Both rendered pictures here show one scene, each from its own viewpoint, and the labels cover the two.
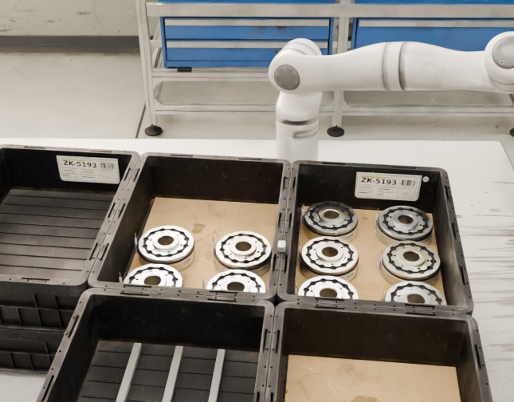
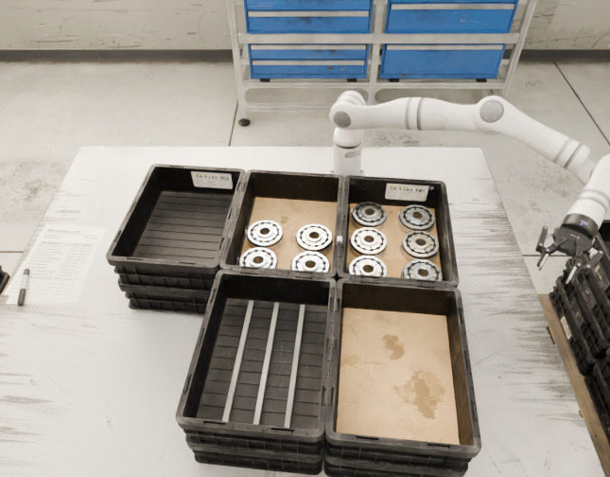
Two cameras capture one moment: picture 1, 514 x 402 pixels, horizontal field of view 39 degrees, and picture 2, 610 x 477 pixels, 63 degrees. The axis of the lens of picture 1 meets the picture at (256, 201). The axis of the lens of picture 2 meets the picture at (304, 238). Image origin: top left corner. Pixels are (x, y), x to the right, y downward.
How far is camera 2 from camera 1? 0.19 m
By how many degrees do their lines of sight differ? 11
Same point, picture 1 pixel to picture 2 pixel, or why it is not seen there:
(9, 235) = (164, 225)
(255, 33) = (314, 55)
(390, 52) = (411, 105)
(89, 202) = (213, 201)
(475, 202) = (462, 194)
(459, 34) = (457, 55)
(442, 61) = (446, 113)
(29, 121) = (159, 115)
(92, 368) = (224, 317)
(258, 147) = (320, 152)
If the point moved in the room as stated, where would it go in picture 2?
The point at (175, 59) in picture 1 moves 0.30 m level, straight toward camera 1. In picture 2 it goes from (258, 73) to (261, 98)
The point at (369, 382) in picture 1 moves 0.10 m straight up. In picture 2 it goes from (392, 326) to (398, 302)
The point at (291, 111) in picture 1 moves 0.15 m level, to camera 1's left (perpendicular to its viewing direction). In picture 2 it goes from (343, 139) to (296, 140)
